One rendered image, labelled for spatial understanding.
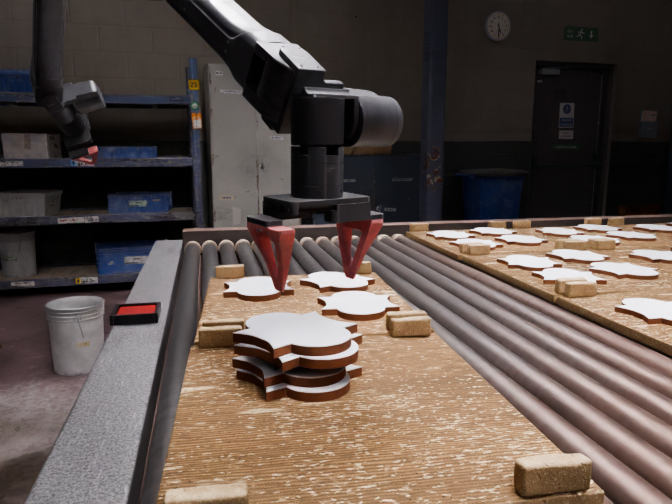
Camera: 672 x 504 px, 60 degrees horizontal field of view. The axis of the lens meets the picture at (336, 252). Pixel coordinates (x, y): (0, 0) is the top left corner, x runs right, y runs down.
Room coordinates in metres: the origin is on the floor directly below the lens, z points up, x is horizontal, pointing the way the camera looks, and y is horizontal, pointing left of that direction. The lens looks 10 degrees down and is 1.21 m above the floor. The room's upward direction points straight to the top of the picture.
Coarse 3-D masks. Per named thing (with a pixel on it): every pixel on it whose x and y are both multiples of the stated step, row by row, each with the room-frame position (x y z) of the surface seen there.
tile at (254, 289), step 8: (240, 280) 1.11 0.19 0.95; (248, 280) 1.11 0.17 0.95; (256, 280) 1.11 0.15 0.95; (264, 280) 1.11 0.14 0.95; (288, 280) 1.11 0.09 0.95; (232, 288) 1.05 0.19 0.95; (240, 288) 1.05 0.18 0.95; (248, 288) 1.05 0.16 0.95; (256, 288) 1.05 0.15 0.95; (264, 288) 1.05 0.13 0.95; (272, 288) 1.05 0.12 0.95; (288, 288) 1.05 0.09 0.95; (224, 296) 1.02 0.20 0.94; (232, 296) 1.03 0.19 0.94; (240, 296) 1.01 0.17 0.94; (248, 296) 1.00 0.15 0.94; (256, 296) 1.00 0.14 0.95; (264, 296) 1.00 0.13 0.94; (272, 296) 1.01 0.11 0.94
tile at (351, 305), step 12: (324, 300) 0.96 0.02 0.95; (336, 300) 0.96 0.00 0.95; (348, 300) 0.96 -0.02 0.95; (360, 300) 0.96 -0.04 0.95; (372, 300) 0.96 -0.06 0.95; (384, 300) 0.96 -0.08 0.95; (324, 312) 0.91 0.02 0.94; (336, 312) 0.91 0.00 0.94; (348, 312) 0.89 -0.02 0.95; (360, 312) 0.89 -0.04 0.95; (372, 312) 0.89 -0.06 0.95; (384, 312) 0.91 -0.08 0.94
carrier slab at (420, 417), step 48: (384, 336) 0.81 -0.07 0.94; (432, 336) 0.81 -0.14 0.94; (192, 384) 0.63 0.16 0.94; (240, 384) 0.63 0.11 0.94; (384, 384) 0.63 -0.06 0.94; (432, 384) 0.63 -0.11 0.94; (480, 384) 0.63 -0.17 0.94; (192, 432) 0.52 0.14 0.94; (240, 432) 0.52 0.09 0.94; (288, 432) 0.52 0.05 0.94; (336, 432) 0.52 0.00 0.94; (384, 432) 0.52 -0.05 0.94; (432, 432) 0.52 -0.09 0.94; (480, 432) 0.52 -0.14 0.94; (528, 432) 0.52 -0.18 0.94; (192, 480) 0.44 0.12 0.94; (240, 480) 0.44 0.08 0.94; (288, 480) 0.44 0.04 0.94; (336, 480) 0.44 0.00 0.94; (384, 480) 0.44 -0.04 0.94; (432, 480) 0.44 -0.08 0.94; (480, 480) 0.44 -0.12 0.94
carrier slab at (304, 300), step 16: (208, 288) 1.09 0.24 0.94; (224, 288) 1.09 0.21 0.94; (304, 288) 1.09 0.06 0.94; (368, 288) 1.09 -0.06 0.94; (384, 288) 1.09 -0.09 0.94; (208, 304) 0.98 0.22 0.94; (224, 304) 0.98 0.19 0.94; (240, 304) 0.98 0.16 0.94; (256, 304) 0.98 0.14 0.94; (272, 304) 0.98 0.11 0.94; (288, 304) 0.98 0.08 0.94; (304, 304) 0.98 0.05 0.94; (400, 304) 0.98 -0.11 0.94; (336, 320) 0.88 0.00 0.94; (384, 320) 0.88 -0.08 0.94
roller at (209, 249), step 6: (210, 240) 1.75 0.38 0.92; (204, 246) 1.70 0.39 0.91; (210, 246) 1.66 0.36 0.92; (216, 246) 1.73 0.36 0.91; (204, 252) 1.60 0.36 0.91; (210, 252) 1.57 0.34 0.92; (216, 252) 1.62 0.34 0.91; (204, 258) 1.51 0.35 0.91; (210, 258) 1.48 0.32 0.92; (216, 258) 1.52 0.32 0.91; (204, 264) 1.43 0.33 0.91; (210, 264) 1.40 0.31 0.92; (216, 264) 1.43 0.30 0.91; (204, 270) 1.36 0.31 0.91; (210, 270) 1.33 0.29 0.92; (204, 276) 1.30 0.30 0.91; (210, 276) 1.27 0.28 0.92; (204, 282) 1.24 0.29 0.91; (204, 288) 1.19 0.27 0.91; (204, 294) 1.14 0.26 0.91; (204, 300) 1.09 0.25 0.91
